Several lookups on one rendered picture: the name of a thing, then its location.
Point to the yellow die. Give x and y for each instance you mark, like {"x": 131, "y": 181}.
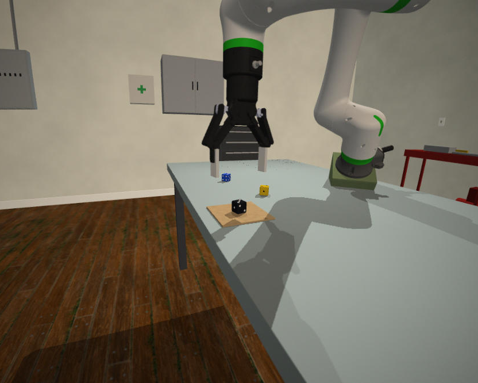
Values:
{"x": 264, "y": 189}

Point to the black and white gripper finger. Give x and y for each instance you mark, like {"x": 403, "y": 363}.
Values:
{"x": 213, "y": 141}
{"x": 262, "y": 134}

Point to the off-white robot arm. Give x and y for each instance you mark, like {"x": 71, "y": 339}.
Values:
{"x": 243, "y": 26}

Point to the tan square mat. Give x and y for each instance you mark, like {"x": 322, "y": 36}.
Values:
{"x": 226, "y": 217}

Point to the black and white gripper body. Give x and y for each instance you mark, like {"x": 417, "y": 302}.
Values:
{"x": 241, "y": 94}

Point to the black die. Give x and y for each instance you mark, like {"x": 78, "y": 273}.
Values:
{"x": 239, "y": 206}

